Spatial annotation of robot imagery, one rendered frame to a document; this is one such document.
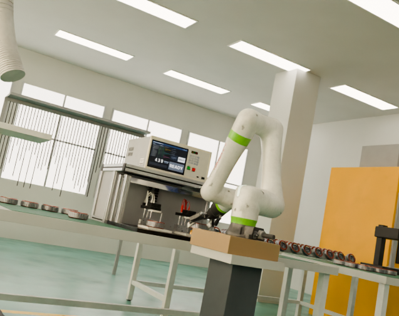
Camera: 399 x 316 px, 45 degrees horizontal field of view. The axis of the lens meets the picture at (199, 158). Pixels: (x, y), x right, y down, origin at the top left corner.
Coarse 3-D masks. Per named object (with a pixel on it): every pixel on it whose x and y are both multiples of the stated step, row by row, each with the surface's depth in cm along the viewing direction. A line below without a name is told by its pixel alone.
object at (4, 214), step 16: (0, 208) 218; (32, 224) 222; (48, 224) 226; (64, 224) 229; (80, 224) 233; (128, 240) 245; (144, 240) 249; (160, 240) 253; (176, 240) 258; (288, 256) 345; (320, 272) 307; (336, 272) 314
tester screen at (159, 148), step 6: (156, 144) 296; (162, 144) 298; (156, 150) 296; (162, 150) 298; (168, 150) 300; (174, 150) 302; (180, 150) 304; (186, 150) 306; (150, 156) 294; (156, 156) 296; (162, 156) 298; (168, 156) 300; (180, 156) 304; (156, 162) 296; (168, 162) 300; (180, 162) 304; (162, 168) 298
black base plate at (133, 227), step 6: (108, 222) 291; (114, 222) 282; (126, 228) 265; (132, 228) 257; (138, 228) 252; (144, 228) 266; (156, 234) 257; (162, 234) 258; (168, 234) 260; (174, 234) 262; (180, 234) 283; (186, 240) 265
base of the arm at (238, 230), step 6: (228, 228) 231; (234, 228) 227; (240, 228) 226; (246, 228) 225; (252, 228) 223; (258, 228) 224; (228, 234) 228; (234, 234) 225; (240, 234) 225; (246, 234) 222; (252, 234) 222; (258, 234) 222; (264, 234) 222; (270, 234) 220; (258, 240) 225
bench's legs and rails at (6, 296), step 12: (324, 276) 313; (324, 288) 313; (12, 300) 304; (24, 300) 308; (36, 300) 311; (48, 300) 315; (60, 300) 319; (72, 300) 323; (84, 300) 330; (324, 300) 313; (144, 312) 347; (156, 312) 352; (168, 312) 357; (180, 312) 362; (192, 312) 366
